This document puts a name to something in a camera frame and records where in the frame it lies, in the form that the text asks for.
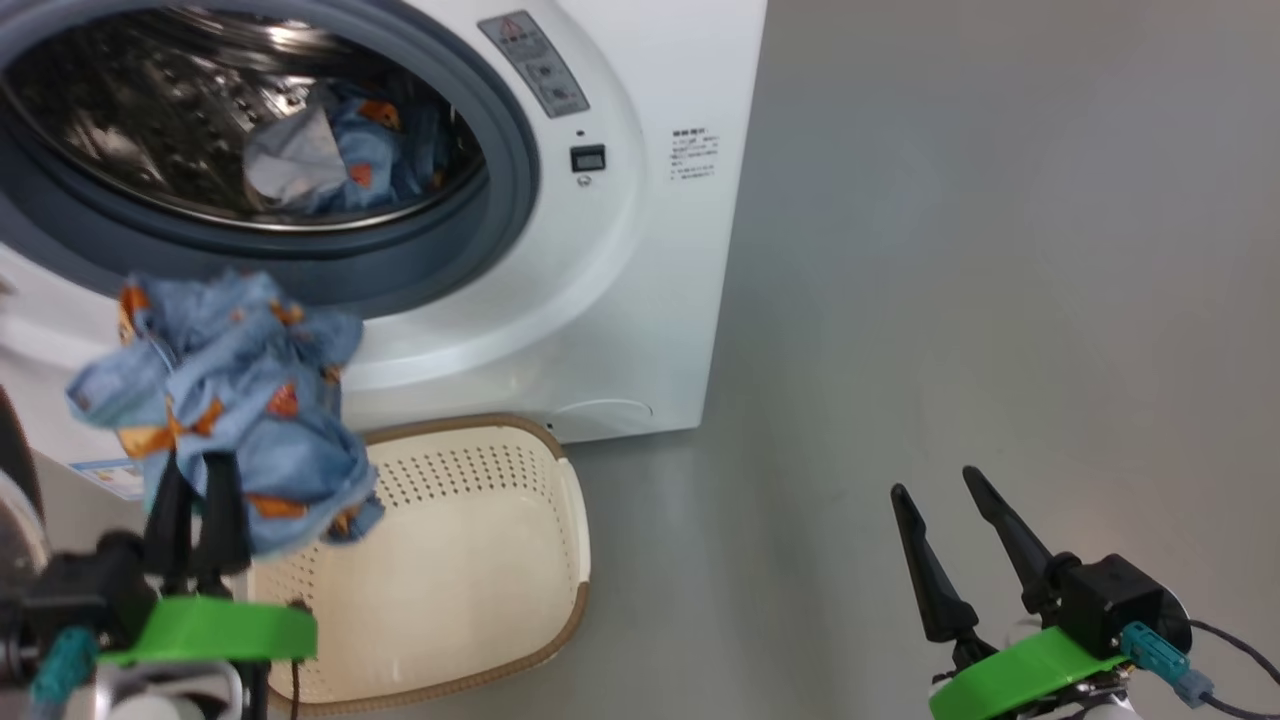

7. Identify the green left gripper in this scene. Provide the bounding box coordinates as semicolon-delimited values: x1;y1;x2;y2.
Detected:
95;450;319;669

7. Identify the pale blue and cream garment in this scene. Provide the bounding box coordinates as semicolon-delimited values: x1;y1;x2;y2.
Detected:
243;82;451;215

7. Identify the right camera cable teal connector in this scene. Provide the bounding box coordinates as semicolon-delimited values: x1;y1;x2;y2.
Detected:
1120;620;1280;720

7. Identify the white front-load washing machine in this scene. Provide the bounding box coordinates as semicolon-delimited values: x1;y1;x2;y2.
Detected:
0;0;769;501

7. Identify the small printed text sticker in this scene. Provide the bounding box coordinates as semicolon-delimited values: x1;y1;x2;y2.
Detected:
670;127;719;181

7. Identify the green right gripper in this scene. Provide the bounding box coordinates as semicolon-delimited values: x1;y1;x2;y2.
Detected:
890;466;1193;720

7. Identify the black round glass washer door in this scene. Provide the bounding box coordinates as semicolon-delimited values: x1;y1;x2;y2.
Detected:
0;385;51;591

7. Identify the blue energy label sticker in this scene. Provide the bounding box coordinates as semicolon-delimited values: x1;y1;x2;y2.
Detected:
68;458;146;501

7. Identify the cream perforated laundry basket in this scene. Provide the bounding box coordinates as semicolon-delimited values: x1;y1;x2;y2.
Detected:
240;413;592;716

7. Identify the thin black left gripper cable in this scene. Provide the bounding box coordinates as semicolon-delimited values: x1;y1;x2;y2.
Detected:
286;598;304;720

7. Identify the grey warning label strip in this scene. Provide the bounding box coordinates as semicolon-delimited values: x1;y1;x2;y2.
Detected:
477;12;591;119

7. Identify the blue orange patterned garment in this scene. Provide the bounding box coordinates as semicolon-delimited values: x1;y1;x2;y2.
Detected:
65;268;386;559

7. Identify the stainless steel washing machine drum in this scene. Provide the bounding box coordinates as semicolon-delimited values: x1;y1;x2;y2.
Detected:
0;8;491;233

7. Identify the round white filter cover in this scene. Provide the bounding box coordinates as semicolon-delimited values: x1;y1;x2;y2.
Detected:
545;398;654;441

